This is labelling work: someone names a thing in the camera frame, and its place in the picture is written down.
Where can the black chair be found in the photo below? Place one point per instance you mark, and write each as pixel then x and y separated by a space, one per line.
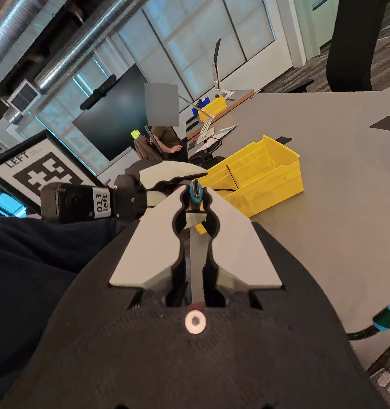
pixel 355 38

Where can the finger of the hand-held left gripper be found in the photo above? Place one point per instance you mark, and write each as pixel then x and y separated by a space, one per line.
pixel 176 171
pixel 160 197

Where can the yellow plastic bin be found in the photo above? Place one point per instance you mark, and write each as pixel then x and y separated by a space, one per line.
pixel 211 105
pixel 272 179

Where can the round metal ventilation duct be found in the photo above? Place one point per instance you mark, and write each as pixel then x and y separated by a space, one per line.
pixel 80 45
pixel 16 25

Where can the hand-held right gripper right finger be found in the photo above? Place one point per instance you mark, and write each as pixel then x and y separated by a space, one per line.
pixel 243 252

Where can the person's left forearm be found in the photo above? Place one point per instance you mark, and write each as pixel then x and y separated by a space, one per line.
pixel 29 275

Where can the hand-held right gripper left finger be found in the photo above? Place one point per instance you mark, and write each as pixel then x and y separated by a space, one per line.
pixel 150 249

